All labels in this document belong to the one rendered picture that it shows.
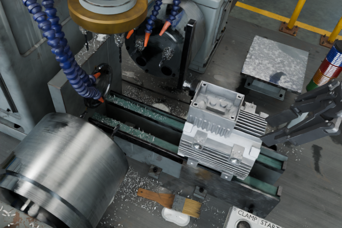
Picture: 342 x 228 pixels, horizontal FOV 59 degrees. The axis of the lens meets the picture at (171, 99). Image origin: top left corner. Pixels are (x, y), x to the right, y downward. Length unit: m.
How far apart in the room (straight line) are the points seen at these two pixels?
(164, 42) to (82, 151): 0.49
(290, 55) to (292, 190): 0.57
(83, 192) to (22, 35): 0.42
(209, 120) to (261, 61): 0.59
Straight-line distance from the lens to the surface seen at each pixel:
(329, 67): 1.01
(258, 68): 1.27
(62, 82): 0.81
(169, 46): 1.01
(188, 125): 0.79
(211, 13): 1.16
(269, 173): 1.03
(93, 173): 0.67
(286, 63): 1.35
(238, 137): 0.81
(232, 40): 1.57
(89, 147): 0.68
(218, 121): 0.77
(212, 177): 0.93
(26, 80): 0.90
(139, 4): 0.72
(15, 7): 0.81
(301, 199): 1.13
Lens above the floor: 1.72
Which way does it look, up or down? 49 degrees down
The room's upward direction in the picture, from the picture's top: 8 degrees clockwise
